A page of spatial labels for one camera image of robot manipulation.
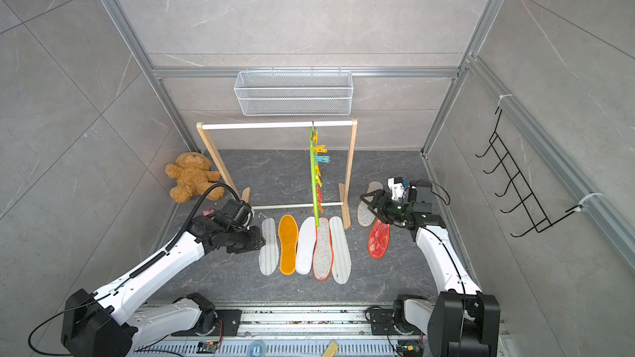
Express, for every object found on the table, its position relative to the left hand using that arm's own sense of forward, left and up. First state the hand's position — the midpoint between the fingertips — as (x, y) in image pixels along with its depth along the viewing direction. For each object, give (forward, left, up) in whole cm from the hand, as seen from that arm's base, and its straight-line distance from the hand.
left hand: (265, 240), depth 79 cm
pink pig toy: (+16, +26, -8) cm, 32 cm away
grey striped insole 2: (-5, -25, -12) cm, 29 cm away
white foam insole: (+5, -13, -11) cm, 18 cm away
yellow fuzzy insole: (+6, -6, -10) cm, 13 cm away
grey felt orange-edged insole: (-3, -19, -10) cm, 22 cm away
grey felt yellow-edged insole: (+13, -37, -11) cm, 40 cm away
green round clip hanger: (+25, -18, +15) cm, 34 cm away
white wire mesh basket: (+56, -8, +19) cm, 59 cm away
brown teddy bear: (+32, +34, -3) cm, 47 cm away
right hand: (+9, -34, +7) cm, 36 cm away
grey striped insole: (0, +1, -11) cm, 11 cm away
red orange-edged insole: (+3, -40, -10) cm, 42 cm away
